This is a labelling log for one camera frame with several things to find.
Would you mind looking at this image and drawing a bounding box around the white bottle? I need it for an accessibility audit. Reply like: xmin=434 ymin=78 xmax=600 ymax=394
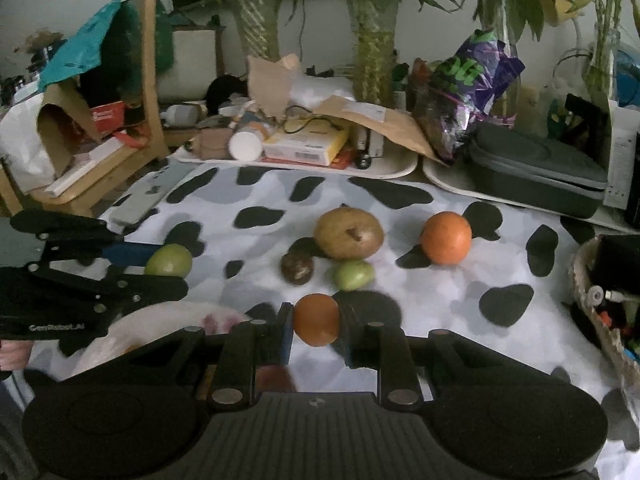
xmin=228 ymin=127 xmax=265 ymax=162

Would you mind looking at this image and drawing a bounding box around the black box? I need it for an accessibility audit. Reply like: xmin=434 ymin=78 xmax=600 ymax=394
xmin=562 ymin=92 xmax=613 ymax=146

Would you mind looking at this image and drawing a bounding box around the teal bag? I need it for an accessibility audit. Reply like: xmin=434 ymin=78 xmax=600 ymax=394
xmin=37 ymin=0 xmax=126 ymax=92

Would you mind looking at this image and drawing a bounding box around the large orange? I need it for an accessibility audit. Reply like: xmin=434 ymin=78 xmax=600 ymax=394
xmin=420 ymin=211 xmax=473 ymax=266

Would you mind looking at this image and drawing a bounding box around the woven basket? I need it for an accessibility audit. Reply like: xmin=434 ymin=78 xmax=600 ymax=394
xmin=570 ymin=234 xmax=640 ymax=406

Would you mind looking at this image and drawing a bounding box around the white tray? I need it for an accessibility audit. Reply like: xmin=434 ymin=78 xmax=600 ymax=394
xmin=422 ymin=155 xmax=640 ymax=233

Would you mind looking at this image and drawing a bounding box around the white framed board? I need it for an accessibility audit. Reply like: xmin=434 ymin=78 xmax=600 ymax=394
xmin=157 ymin=25 xmax=226 ymax=106

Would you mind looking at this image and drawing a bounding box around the purple snack bag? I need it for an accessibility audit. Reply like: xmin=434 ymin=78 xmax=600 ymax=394
xmin=412 ymin=30 xmax=526 ymax=161

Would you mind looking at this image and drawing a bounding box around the yellow box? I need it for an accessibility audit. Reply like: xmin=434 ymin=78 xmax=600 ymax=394
xmin=261 ymin=127 xmax=351 ymax=167

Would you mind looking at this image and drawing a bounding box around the cow print tablecloth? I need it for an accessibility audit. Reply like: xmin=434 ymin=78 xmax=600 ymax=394
xmin=25 ymin=162 xmax=640 ymax=480

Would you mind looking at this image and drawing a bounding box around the small brown box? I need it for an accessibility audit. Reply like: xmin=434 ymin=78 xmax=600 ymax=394
xmin=192 ymin=127 xmax=236 ymax=161

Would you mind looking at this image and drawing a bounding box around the dark green cloth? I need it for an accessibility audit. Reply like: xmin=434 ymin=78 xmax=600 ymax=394
xmin=100 ymin=0 xmax=176 ymax=106

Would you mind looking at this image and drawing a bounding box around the wooden chair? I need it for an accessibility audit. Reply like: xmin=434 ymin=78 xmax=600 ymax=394
xmin=0 ymin=0 xmax=171 ymax=218

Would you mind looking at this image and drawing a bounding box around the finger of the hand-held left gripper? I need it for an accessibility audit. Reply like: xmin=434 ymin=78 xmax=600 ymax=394
xmin=0 ymin=264 xmax=190 ymax=311
xmin=11 ymin=208 xmax=158 ymax=267

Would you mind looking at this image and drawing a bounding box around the small orange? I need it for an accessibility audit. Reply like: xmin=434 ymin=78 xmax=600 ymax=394
xmin=293 ymin=293 xmax=342 ymax=347

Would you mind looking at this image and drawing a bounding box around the red box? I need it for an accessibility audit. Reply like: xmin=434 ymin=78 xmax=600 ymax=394
xmin=90 ymin=101 xmax=128 ymax=136

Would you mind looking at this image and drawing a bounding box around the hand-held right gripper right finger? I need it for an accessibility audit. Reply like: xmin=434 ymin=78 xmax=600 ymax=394
xmin=341 ymin=304 xmax=502 ymax=408

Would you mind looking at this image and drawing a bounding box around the black round object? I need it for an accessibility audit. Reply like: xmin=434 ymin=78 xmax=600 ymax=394
xmin=205 ymin=75 xmax=249 ymax=113

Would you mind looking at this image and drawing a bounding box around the crumpled brown paper bag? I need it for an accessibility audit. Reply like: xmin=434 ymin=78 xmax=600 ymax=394
xmin=246 ymin=54 xmax=302 ymax=121

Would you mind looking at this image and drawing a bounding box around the black cable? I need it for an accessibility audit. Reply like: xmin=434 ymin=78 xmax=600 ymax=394
xmin=277 ymin=105 xmax=351 ymax=136

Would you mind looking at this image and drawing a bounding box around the white plastic bag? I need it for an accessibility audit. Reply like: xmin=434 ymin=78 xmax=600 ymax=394
xmin=0 ymin=95 xmax=56 ymax=191

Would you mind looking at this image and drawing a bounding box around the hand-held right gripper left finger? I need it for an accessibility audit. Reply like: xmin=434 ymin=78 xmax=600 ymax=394
xmin=125 ymin=304 xmax=294 ymax=413

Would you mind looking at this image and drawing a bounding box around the person's left forearm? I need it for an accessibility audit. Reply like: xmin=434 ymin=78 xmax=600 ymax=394
xmin=0 ymin=339 xmax=36 ymax=373

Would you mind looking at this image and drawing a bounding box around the round brown pear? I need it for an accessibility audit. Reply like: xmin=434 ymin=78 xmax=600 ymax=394
xmin=314 ymin=206 xmax=385 ymax=262

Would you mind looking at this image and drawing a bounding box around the white box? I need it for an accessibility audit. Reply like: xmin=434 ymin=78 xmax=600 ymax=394
xmin=602 ymin=105 xmax=640 ymax=211

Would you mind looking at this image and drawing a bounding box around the grey zip case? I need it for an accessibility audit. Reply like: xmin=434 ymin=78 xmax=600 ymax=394
xmin=467 ymin=122 xmax=610 ymax=219

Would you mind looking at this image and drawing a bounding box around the white cylindrical container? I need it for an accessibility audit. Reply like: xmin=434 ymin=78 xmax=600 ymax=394
xmin=162 ymin=102 xmax=208 ymax=128

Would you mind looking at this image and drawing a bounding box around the silver smartphone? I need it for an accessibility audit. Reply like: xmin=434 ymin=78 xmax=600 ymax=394
xmin=107 ymin=164 xmax=198 ymax=227

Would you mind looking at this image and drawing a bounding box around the lucky bamboo in glass vase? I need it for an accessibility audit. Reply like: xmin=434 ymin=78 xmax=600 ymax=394
xmin=457 ymin=0 xmax=556 ymax=61
xmin=325 ymin=0 xmax=451 ymax=106
xmin=170 ymin=0 xmax=301 ymax=76
xmin=560 ymin=0 xmax=636 ymax=106

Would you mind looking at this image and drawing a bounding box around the small green fruit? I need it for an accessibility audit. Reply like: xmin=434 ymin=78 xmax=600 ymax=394
xmin=333 ymin=259 xmax=376 ymax=292
xmin=145 ymin=243 xmax=194 ymax=277

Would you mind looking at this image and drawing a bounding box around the dark passion fruit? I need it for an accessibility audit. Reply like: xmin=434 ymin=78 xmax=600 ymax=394
xmin=280 ymin=252 xmax=316 ymax=285

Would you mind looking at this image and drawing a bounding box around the white floral plate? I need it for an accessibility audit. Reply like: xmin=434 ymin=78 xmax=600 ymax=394
xmin=75 ymin=301 xmax=253 ymax=377

